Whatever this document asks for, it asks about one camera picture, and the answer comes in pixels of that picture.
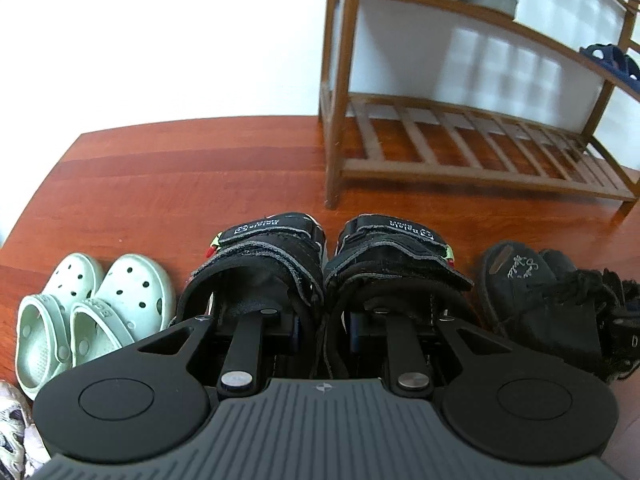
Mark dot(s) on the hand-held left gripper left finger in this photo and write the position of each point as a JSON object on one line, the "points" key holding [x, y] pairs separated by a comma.
{"points": [[287, 331]]}

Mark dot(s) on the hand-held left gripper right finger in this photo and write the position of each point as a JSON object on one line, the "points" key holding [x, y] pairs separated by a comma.
{"points": [[367, 332]]}

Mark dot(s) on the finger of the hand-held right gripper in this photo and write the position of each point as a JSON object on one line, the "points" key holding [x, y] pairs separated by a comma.
{"points": [[625, 330]]}

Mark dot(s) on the black white-soled sport sandal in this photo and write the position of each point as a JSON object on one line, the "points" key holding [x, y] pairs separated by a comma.
{"points": [[270, 265], [390, 260]]}

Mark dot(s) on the black leather ankle boot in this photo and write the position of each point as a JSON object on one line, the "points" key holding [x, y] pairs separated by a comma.
{"points": [[562, 265], [520, 285]]}

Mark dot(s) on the mint green clog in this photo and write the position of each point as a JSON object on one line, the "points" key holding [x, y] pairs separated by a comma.
{"points": [[135, 280], [75, 270]]}

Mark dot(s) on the brown wooden shoe rack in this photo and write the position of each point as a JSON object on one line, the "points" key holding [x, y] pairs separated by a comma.
{"points": [[340, 110]]}

